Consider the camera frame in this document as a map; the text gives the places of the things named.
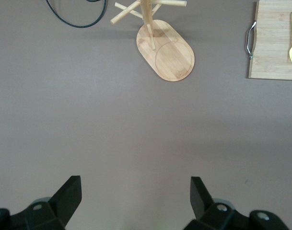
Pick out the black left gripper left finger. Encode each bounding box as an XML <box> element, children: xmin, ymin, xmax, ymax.
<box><xmin>0</xmin><ymin>175</ymin><xmax>82</xmax><ymax>230</ymax></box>

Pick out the bamboo cutting board, metal handle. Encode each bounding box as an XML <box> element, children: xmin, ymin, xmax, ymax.
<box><xmin>245</xmin><ymin>0</ymin><xmax>292</xmax><ymax>81</ymax></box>

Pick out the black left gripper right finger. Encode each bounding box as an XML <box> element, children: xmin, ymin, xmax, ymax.
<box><xmin>185</xmin><ymin>176</ymin><xmax>290</xmax><ymax>230</ymax></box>

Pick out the wooden mug rack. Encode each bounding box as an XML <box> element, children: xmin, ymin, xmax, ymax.
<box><xmin>110</xmin><ymin>0</ymin><xmax>196</xmax><ymax>82</ymax></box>

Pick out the black cable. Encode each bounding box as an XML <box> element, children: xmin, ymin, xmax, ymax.
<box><xmin>45</xmin><ymin>0</ymin><xmax>107</xmax><ymax>28</ymax></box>

